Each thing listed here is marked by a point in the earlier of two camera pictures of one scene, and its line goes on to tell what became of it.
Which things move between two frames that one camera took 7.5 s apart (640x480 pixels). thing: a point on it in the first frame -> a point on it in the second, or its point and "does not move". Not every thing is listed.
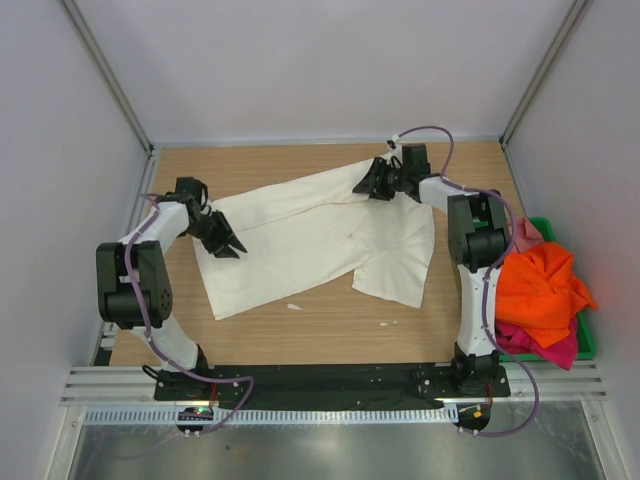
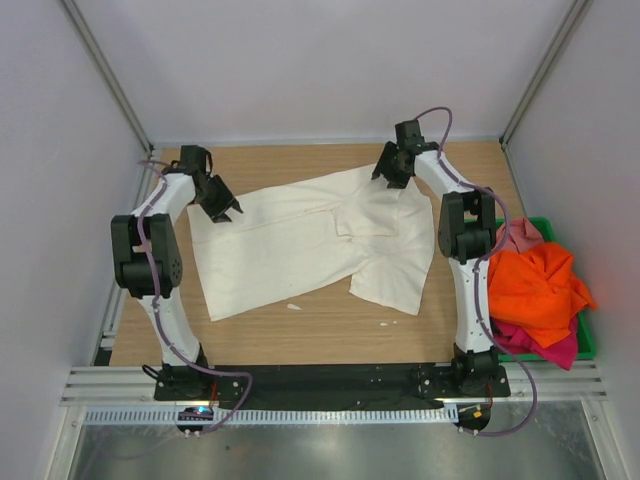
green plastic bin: [585, 340] does not move
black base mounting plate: [333, 382] does not move
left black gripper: [218, 246] -> [225, 197]
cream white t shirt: [296, 233] does not move
